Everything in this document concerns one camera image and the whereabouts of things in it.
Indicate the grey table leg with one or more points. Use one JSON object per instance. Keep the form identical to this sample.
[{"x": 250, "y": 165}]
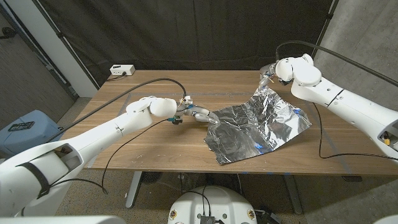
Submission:
[{"x": 293, "y": 196}]

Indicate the crinkled aluminum foil sheet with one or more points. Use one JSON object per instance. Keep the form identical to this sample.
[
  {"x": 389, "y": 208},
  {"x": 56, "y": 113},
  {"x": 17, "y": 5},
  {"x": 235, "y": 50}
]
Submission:
[{"x": 248, "y": 130}]

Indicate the black backdrop stand pole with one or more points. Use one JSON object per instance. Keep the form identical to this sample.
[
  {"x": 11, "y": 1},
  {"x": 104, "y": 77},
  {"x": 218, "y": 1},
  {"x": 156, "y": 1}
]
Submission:
[
  {"x": 60, "y": 35},
  {"x": 329, "y": 16}
]

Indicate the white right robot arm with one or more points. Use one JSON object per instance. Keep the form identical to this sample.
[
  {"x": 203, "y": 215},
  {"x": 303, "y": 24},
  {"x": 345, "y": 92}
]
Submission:
[{"x": 351, "y": 105}]

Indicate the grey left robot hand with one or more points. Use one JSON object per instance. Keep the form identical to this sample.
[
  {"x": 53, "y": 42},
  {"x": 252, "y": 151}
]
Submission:
[{"x": 202, "y": 114}]

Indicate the black backdrop curtain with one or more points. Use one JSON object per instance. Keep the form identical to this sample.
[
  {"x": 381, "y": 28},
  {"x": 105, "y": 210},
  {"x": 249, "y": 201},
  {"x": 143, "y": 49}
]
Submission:
[{"x": 186, "y": 31}]

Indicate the black round fan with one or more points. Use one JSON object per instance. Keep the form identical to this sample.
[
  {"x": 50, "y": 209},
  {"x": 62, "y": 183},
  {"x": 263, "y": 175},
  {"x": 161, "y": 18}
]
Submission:
[{"x": 151, "y": 177}]

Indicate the blue plastic case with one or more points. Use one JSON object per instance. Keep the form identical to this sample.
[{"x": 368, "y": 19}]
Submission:
[{"x": 40, "y": 132}]

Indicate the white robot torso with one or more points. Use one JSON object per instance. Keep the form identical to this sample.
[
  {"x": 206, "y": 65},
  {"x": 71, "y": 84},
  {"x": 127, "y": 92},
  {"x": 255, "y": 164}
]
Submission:
[{"x": 214, "y": 202}]

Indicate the black floor device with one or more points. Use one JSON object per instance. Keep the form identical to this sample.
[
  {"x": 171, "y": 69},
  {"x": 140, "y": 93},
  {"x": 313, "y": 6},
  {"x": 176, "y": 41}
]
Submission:
[{"x": 267, "y": 216}]

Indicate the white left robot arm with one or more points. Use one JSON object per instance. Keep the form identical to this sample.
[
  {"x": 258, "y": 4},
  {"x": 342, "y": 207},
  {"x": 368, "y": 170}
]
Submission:
[{"x": 105, "y": 137}]

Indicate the grey tape outline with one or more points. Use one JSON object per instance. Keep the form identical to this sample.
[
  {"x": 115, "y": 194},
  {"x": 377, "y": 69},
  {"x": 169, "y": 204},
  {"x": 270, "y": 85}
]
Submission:
[{"x": 217, "y": 93}]

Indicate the white power outlet box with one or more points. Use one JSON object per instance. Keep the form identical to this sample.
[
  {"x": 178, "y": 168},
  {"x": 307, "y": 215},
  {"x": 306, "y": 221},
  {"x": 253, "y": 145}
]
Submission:
[{"x": 122, "y": 69}]

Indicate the white table leg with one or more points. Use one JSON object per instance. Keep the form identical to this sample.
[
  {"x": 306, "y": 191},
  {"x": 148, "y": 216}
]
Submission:
[{"x": 133, "y": 189}]

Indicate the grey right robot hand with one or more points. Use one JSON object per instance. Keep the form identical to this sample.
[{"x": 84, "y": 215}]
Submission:
[{"x": 269, "y": 73}]

